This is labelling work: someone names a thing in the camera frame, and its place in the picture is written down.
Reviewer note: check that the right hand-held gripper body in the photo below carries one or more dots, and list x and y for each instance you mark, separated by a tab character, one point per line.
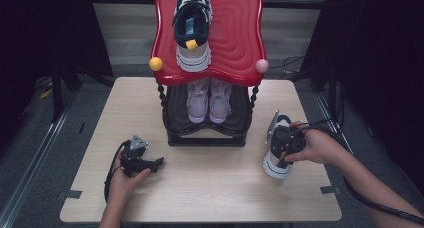
288	139

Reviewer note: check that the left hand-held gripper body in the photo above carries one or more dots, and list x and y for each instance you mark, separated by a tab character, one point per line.
133	161

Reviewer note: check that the navy and white sneaker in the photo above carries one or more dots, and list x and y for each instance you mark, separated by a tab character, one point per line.
192	31
275	164

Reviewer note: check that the purple sandal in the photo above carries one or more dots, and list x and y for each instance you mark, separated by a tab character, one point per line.
197	103
220	103

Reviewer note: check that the red and black shoe rack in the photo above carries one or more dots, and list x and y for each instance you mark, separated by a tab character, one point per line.
233	38

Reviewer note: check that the person's left hand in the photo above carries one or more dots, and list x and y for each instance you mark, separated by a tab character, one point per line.
125	186

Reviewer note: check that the person's right hand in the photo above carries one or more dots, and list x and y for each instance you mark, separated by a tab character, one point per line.
320	148

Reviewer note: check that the grey tape strip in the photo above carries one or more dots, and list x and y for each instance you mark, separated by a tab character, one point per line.
70	194
331	190

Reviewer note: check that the small black tape strip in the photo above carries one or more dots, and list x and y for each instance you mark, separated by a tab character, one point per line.
82	128

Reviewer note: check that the black metal stand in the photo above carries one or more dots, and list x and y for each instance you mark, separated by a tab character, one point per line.
61	88

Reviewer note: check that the yellow item on floor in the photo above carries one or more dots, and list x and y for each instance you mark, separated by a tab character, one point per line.
45	94

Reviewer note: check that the black curtain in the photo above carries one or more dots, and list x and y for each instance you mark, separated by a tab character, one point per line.
40	38
383	54

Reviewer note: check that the metal floor rail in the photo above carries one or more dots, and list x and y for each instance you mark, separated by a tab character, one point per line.
353	144
36	161

